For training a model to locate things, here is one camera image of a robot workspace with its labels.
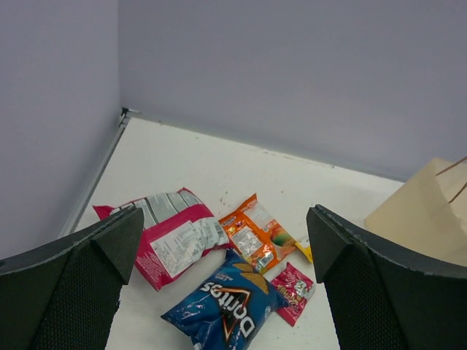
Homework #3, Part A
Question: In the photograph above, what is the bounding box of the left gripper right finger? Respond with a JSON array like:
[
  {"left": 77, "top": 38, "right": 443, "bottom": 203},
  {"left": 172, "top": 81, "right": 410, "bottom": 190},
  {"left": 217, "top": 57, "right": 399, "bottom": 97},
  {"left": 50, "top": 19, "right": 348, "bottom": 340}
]
[{"left": 306, "top": 205, "right": 466, "bottom": 349}]

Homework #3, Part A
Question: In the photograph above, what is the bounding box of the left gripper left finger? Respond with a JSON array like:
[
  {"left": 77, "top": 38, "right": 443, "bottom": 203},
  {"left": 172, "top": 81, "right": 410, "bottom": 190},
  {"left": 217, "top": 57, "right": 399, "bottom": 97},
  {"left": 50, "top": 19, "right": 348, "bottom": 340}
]
[{"left": 1, "top": 206, "right": 144, "bottom": 349}]

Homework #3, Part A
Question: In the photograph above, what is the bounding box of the red candy packet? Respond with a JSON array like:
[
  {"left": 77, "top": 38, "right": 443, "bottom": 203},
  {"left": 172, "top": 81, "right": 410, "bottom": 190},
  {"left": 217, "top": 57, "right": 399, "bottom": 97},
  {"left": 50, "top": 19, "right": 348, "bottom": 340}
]
[{"left": 271, "top": 262, "right": 315, "bottom": 327}]

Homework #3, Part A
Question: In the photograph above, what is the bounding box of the yellow snack bar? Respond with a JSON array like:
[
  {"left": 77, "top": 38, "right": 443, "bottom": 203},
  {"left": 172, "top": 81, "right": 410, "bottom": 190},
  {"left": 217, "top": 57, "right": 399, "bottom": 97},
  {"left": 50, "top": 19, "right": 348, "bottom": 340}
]
[{"left": 296, "top": 237, "right": 313, "bottom": 263}]

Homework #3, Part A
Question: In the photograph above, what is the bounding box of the beige paper bag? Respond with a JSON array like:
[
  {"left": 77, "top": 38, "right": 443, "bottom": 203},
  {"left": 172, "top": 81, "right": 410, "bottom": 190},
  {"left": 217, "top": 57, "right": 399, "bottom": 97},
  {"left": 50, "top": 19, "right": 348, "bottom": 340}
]
[{"left": 365, "top": 157, "right": 466, "bottom": 266}]

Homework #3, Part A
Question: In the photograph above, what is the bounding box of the pink white snack bag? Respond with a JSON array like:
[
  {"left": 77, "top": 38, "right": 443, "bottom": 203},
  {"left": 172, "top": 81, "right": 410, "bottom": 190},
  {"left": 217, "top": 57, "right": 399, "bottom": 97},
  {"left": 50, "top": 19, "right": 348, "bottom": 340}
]
[{"left": 93, "top": 187, "right": 229, "bottom": 291}]

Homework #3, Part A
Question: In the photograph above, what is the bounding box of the orange snack packet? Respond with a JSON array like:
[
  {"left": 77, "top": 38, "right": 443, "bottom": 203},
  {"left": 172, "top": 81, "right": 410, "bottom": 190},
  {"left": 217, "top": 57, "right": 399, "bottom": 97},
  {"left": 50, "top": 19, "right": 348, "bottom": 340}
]
[{"left": 220, "top": 194, "right": 296, "bottom": 273}]

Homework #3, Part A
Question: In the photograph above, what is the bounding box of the blue Doritos bag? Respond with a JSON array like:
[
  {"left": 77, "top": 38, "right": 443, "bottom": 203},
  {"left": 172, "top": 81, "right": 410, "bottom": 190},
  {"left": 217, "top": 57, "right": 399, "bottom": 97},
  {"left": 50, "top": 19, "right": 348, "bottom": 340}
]
[{"left": 161, "top": 249, "right": 288, "bottom": 349}]

